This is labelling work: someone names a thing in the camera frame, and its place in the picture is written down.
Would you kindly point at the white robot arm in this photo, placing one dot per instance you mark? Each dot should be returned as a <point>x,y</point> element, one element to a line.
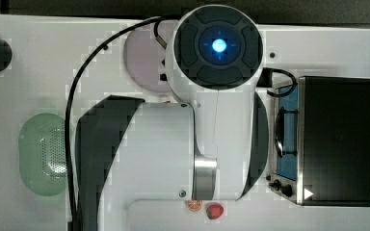
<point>210,143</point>

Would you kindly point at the pale pink round plate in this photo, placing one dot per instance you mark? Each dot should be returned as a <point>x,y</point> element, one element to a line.
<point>144,59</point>

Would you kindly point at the orange slice toy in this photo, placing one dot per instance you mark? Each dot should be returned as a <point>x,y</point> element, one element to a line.
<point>194,205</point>

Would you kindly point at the red strawberry toy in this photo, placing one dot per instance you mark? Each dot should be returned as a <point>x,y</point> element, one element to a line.
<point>214,210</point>

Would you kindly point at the black toaster oven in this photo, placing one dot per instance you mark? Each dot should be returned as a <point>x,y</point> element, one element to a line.
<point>321,142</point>

